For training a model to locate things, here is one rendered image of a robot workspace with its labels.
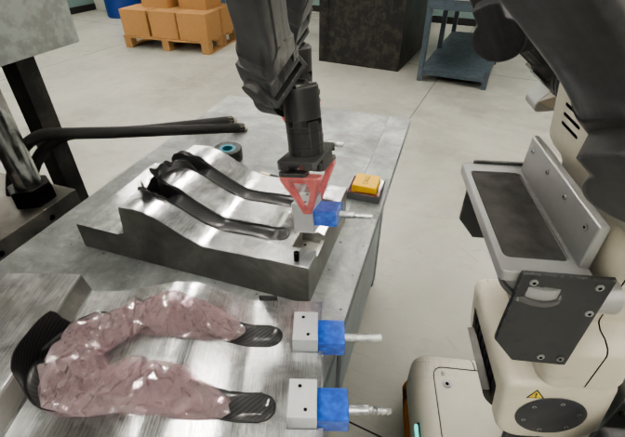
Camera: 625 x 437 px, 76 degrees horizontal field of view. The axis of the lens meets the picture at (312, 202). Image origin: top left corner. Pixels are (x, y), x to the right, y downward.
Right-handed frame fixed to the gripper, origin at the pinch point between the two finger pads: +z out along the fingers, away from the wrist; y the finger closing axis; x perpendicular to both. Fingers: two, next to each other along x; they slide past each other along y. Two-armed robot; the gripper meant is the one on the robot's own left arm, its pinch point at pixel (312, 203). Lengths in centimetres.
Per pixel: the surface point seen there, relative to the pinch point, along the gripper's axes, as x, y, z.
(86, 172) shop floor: -207, -122, 49
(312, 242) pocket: -2.4, -3.5, 10.2
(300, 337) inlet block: 3.6, 18.5, 12.3
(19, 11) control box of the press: -81, -22, -37
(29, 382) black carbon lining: -28.1, 35.9, 11.0
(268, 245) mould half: -8.0, 3.3, 7.5
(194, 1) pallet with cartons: -288, -401, -58
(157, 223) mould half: -27.8, 7.3, 2.5
